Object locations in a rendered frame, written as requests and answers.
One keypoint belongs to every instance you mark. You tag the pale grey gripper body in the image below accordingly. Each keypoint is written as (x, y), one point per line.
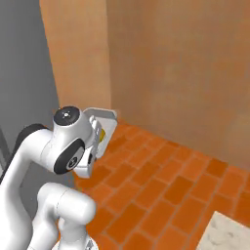
(85, 166)

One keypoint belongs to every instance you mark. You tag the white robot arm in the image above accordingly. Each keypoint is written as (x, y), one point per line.
(29, 162)

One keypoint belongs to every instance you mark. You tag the yellow lemon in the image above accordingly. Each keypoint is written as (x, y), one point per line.
(102, 134)

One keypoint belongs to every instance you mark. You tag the grey fridge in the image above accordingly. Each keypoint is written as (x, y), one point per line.
(26, 65)

